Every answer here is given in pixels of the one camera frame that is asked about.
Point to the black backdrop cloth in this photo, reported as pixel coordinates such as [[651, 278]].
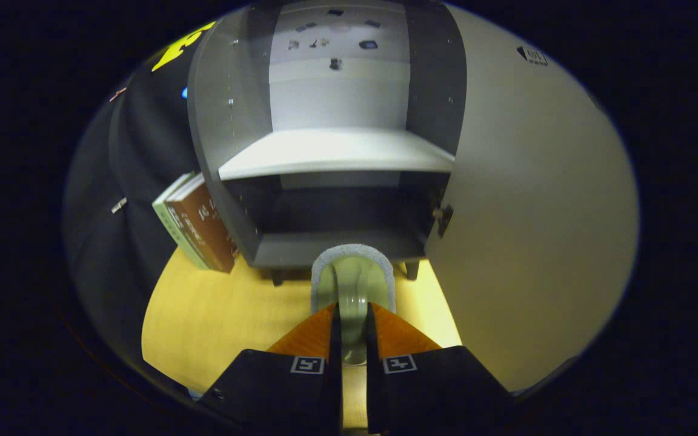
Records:
[[137, 139]]

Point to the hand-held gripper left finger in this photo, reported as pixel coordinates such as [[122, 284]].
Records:
[[334, 387]]

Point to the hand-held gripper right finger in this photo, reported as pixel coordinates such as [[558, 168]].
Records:
[[375, 393]]

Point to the green book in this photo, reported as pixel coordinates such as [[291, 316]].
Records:
[[173, 227]]

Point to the green cup with grey rim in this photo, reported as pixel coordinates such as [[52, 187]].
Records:
[[355, 290]]

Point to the beige cabinet door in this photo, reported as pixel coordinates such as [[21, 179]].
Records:
[[537, 212]]

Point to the white cabinet shelf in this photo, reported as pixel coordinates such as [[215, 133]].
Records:
[[337, 151]]

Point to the silver clip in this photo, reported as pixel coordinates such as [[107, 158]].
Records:
[[119, 206]]

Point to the red clip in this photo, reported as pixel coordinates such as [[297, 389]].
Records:
[[117, 94]]

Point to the grey cabinet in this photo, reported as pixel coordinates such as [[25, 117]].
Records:
[[228, 121]]

